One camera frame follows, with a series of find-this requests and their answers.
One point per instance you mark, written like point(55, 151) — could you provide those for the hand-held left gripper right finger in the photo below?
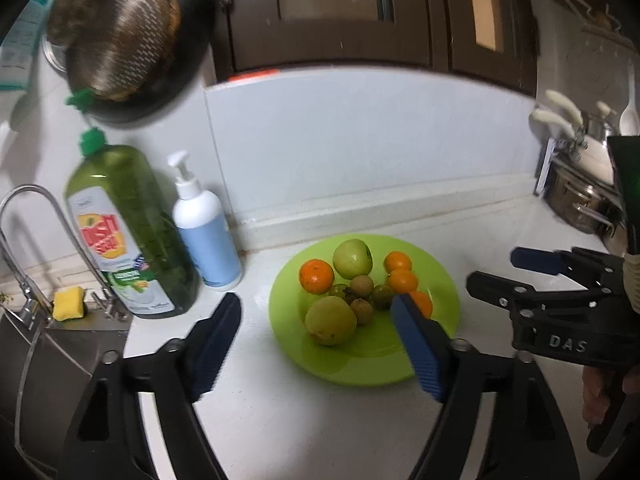
point(417, 345)

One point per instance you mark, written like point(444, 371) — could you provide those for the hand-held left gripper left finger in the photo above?
point(215, 345)

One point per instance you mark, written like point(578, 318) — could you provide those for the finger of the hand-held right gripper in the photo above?
point(532, 260)
point(492, 287)

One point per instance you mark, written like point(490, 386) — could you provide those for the small orange mandarin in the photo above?
point(397, 262)
point(403, 281)
point(424, 305)

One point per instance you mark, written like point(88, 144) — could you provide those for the green plastic plate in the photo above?
point(370, 360)

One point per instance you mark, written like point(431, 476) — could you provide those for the green tomato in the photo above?
point(382, 296)
point(338, 291)

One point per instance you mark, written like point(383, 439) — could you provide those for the small brown fruit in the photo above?
point(361, 285)
point(361, 311)

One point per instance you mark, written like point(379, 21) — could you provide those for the yellow apple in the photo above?
point(330, 321)

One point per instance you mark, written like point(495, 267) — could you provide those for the green apple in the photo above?
point(352, 258)

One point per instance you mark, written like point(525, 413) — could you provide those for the large orange mandarin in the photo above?
point(316, 276)

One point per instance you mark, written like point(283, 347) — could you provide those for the person's right hand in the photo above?
point(597, 392)

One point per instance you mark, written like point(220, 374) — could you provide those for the steel pot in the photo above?
point(575, 200)

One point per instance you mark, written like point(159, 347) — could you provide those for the white blue pump bottle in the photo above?
point(207, 240)

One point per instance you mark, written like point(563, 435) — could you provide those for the green dish soap bottle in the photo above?
point(145, 240)

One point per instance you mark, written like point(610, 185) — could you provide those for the yellow sponge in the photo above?
point(69, 304)

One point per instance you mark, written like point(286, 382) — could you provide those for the white spoon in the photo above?
point(629, 115)

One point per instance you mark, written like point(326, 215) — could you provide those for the steel sink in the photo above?
point(45, 385)

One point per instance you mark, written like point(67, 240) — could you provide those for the steel faucet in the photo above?
point(30, 192)

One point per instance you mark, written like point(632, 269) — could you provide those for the dark brown wooden cabinet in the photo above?
point(350, 10)

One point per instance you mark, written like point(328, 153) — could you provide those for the black frying pan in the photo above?
point(192, 35)

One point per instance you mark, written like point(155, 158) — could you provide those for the large metal mesh strainer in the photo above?
point(135, 35)

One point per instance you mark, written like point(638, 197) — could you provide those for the small metal mesh strainer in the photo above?
point(75, 15)

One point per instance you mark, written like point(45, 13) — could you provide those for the white teal packet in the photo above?
point(22, 40)

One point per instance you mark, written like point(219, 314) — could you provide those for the metal wall rack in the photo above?
point(600, 22)

